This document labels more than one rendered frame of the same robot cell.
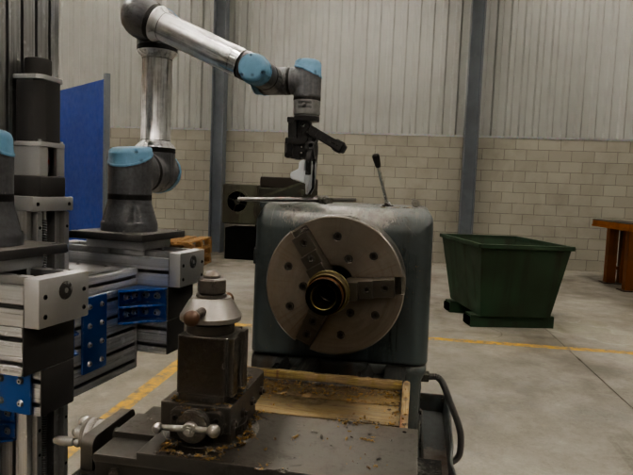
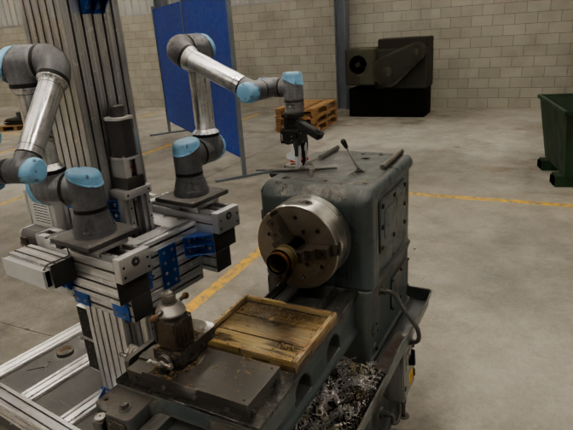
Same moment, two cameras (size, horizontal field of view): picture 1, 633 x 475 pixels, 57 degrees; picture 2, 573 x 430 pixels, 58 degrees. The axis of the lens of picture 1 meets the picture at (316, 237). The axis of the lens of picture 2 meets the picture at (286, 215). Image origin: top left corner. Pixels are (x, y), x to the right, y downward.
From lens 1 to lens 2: 82 cm
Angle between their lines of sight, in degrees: 24
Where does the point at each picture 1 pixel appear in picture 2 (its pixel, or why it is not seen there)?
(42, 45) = (119, 90)
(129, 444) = (143, 364)
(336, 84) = not seen: outside the picture
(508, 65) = not seen: outside the picture
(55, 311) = (130, 273)
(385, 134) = not seen: outside the picture
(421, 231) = (361, 206)
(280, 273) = (264, 238)
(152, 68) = (194, 81)
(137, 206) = (192, 181)
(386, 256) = (325, 232)
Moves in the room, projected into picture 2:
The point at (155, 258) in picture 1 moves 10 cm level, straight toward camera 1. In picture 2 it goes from (204, 216) to (199, 224)
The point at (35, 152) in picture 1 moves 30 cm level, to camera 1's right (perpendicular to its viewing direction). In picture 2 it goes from (122, 165) to (192, 165)
